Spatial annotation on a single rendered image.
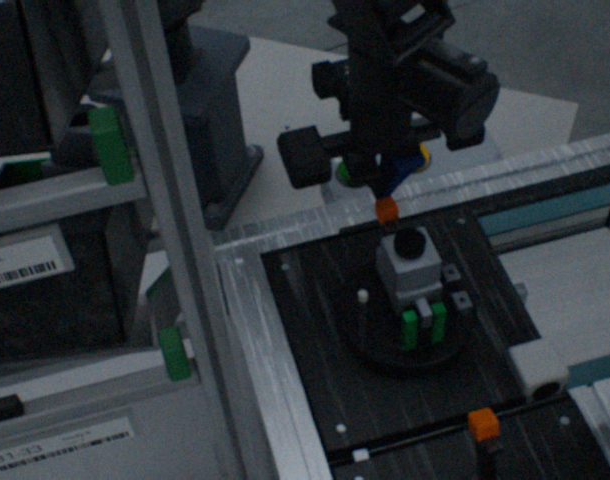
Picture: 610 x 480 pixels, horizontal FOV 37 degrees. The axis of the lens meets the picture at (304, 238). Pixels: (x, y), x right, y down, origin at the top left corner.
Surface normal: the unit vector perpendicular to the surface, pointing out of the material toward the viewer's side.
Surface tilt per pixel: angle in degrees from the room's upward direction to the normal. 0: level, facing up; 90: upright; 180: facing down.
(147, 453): 0
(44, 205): 90
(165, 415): 0
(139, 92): 90
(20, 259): 90
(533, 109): 0
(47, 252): 90
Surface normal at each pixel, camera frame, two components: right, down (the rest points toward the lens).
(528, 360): -0.05, -0.63
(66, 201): 0.27, 0.73
